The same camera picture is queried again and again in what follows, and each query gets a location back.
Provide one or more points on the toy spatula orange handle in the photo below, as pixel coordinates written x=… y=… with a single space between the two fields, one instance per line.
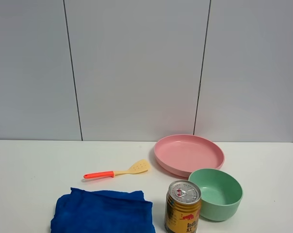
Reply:
x=137 y=168

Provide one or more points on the pink plastic plate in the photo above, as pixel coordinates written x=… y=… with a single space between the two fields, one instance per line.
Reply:
x=182 y=154

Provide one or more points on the blue folded cloth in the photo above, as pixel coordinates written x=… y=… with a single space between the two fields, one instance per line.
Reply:
x=103 y=211

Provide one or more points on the green plastic bowl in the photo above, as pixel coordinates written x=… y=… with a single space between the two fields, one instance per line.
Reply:
x=221 y=194

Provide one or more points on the gold Red Bull can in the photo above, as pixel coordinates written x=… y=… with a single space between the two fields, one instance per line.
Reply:
x=183 y=204

